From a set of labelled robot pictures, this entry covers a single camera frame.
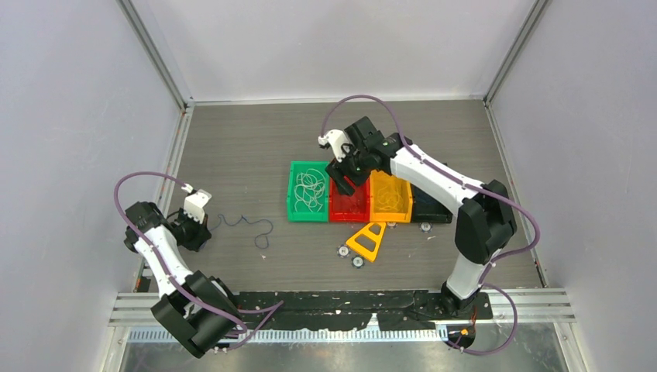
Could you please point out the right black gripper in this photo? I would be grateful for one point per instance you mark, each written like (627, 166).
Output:
(338, 170)

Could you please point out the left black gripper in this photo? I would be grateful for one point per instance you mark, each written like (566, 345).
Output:
(201, 233)

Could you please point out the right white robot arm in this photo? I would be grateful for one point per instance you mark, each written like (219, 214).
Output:
(485, 222)

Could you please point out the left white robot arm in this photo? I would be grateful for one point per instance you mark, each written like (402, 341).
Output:
(198, 311)

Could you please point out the red plastic bin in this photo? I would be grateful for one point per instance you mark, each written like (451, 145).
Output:
(345, 208)

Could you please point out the green plastic bin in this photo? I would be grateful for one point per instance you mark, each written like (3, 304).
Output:
(308, 191)

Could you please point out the yellow plastic bin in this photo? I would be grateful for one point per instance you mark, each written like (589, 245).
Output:
(390, 198)

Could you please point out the poker chip lower left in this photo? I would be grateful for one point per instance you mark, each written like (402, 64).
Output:
(344, 251)

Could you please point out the poker chip bottom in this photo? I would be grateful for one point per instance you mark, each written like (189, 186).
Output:
(358, 262)

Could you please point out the black plastic bin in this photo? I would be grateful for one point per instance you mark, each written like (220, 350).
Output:
(426, 209)

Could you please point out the poker chip near black bin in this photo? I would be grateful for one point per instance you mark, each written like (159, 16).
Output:
(425, 227)

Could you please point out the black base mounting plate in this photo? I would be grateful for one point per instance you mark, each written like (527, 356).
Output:
(349, 310)

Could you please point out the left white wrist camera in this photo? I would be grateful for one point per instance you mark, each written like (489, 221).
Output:
(195, 202)

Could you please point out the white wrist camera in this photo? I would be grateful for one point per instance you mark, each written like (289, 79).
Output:
(195, 202)
(338, 142)

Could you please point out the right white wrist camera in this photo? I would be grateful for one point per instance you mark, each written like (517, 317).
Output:
(338, 142)

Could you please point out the yellow triangular plastic bracket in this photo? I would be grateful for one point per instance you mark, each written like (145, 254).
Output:
(368, 240)

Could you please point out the slotted aluminium rail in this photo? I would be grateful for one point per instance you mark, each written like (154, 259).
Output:
(369, 334)

